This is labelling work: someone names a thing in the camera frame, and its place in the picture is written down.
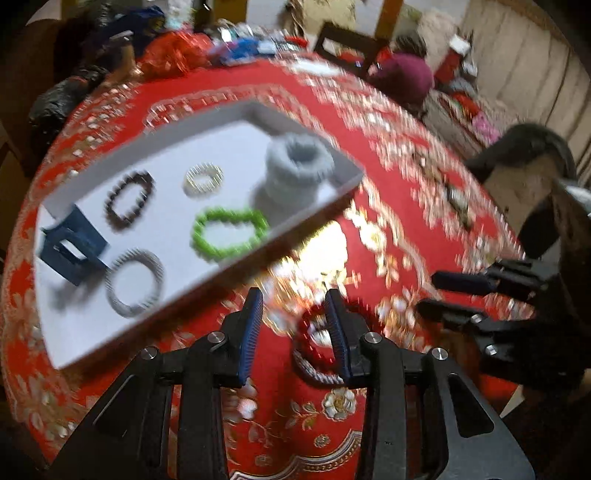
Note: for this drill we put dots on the white cardboard box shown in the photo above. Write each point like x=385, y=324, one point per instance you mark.
x=180, y=145

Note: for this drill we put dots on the silver wristwatch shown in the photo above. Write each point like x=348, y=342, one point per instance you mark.
x=457, y=201

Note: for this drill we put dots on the blue bag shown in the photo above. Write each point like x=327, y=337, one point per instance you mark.
x=134, y=23

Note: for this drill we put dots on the red plastic bag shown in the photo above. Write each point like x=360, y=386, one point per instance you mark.
x=171, y=55

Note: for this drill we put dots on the blue hair claw clip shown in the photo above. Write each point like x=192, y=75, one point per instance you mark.
x=74, y=258

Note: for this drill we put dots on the dark padded chair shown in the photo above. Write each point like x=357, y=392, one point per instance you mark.
x=531, y=138

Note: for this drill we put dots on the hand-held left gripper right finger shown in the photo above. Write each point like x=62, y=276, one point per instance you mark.
x=337, y=341

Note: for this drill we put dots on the red floral tablecloth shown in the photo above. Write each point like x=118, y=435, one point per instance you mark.
x=194, y=97

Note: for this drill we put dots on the dark wooden chair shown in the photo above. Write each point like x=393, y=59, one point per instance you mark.
x=346, y=34

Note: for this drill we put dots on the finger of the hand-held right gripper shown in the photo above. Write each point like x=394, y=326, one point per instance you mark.
x=461, y=281
x=452, y=316

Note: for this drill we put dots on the black plastic bag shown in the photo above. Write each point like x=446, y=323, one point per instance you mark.
x=60, y=101

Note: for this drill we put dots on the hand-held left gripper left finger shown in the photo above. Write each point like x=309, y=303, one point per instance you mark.
x=249, y=341

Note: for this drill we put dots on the beige fuzzy blanket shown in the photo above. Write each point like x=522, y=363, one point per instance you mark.
x=436, y=27

